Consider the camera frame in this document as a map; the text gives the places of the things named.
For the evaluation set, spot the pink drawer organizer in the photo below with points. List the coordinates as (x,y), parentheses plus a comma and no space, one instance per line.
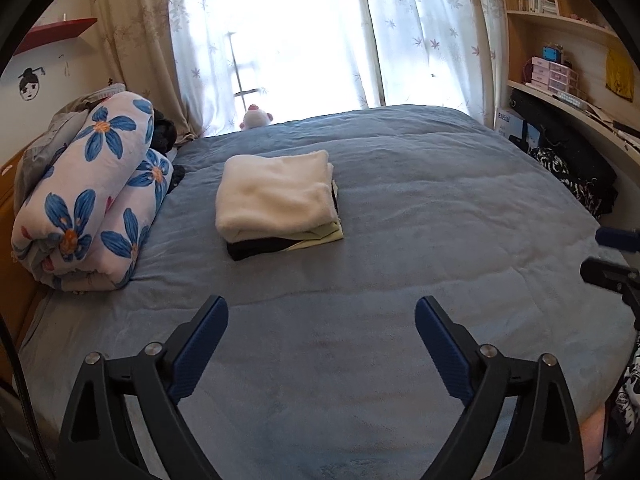
(552,76)

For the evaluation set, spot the black clothes heap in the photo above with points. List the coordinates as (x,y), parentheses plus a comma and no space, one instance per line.
(165,132)

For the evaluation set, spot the face wall sticker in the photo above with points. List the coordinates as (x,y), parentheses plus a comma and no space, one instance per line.
(30,85)

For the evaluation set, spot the blue white cardboard box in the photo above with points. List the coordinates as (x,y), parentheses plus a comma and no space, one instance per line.
(510,127)

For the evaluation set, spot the red wall shelf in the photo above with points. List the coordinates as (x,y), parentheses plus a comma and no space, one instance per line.
(55,32)

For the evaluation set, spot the yellow cloth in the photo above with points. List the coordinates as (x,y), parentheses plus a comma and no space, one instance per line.
(620,72)

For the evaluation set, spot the curved wooden desk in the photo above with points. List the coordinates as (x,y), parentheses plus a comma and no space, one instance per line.
(590,120)

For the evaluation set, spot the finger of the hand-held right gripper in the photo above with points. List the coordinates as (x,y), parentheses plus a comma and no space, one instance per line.
(617,238)
(607,275)

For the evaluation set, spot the cream fuzzy braided cardigan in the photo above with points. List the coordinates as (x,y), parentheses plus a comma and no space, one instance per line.
(270,195)

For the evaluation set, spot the white sheer leaf curtain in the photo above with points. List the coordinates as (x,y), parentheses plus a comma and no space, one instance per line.
(430,35)
(280,25)

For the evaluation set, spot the wooden bed frame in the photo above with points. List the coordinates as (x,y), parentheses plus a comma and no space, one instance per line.
(12,260)

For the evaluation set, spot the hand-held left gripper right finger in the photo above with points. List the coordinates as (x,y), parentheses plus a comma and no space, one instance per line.
(442,350)

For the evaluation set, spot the wooden bookshelf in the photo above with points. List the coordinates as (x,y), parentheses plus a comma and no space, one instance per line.
(585,40)

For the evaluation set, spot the small blue box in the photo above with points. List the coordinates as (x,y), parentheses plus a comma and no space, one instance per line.
(550,53)

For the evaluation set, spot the blue floral rolled quilt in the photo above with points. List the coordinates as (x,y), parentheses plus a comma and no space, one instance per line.
(90,200)

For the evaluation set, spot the white pink plush toy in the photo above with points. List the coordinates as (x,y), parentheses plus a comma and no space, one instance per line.
(256,119)

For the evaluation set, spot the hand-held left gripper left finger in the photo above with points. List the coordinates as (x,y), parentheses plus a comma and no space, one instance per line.
(197,350)

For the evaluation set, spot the black clothes pile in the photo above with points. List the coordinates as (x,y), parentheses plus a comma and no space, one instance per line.
(575,150)

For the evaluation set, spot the blue bed blanket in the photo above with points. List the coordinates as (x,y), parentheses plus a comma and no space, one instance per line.
(400,235)

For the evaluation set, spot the green and black folded garment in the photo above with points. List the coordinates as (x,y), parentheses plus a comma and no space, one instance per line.
(260,251)

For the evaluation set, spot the black white striped cloth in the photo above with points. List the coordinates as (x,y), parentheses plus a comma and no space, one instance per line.
(627,400)

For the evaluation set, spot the beige floral curtain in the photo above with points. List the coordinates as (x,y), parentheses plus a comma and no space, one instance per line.
(135,40)

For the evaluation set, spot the black white speckled cloth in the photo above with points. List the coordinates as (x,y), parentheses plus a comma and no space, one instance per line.
(555,165)

